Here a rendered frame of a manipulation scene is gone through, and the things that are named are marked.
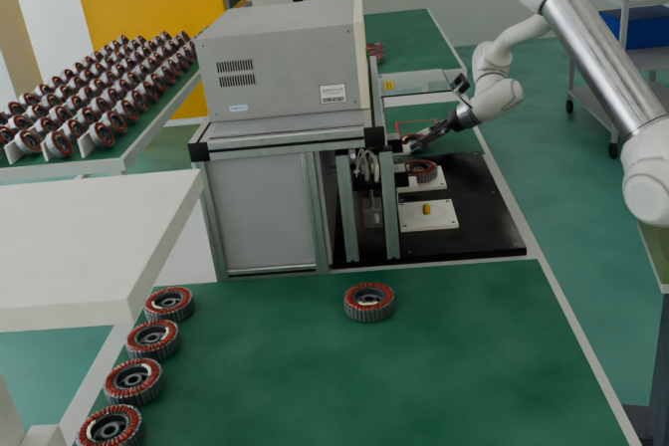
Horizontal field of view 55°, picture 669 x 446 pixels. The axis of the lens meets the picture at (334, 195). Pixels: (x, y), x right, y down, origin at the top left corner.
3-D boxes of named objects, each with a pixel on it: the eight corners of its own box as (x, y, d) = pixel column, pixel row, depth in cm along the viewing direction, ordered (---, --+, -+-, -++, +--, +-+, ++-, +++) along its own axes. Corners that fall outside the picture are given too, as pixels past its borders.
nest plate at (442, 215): (451, 202, 179) (450, 198, 179) (458, 228, 166) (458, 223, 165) (397, 206, 181) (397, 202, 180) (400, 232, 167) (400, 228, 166)
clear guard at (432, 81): (460, 85, 200) (460, 66, 198) (473, 109, 178) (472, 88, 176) (356, 95, 202) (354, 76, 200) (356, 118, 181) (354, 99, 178)
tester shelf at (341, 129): (376, 69, 203) (375, 55, 201) (385, 145, 142) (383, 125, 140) (240, 82, 206) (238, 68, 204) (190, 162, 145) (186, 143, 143)
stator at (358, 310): (346, 295, 147) (344, 281, 145) (395, 293, 146) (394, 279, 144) (342, 325, 137) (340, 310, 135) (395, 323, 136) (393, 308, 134)
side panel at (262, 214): (329, 268, 159) (314, 146, 145) (329, 274, 156) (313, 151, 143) (219, 276, 161) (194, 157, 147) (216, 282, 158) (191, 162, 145)
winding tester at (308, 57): (367, 64, 191) (361, -7, 183) (370, 109, 152) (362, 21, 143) (239, 77, 194) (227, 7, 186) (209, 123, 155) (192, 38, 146)
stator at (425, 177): (435, 168, 199) (434, 157, 198) (439, 182, 189) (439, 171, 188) (399, 171, 200) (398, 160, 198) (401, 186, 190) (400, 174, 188)
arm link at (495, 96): (488, 130, 209) (484, 100, 216) (531, 110, 200) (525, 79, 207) (469, 113, 203) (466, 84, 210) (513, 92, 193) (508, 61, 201)
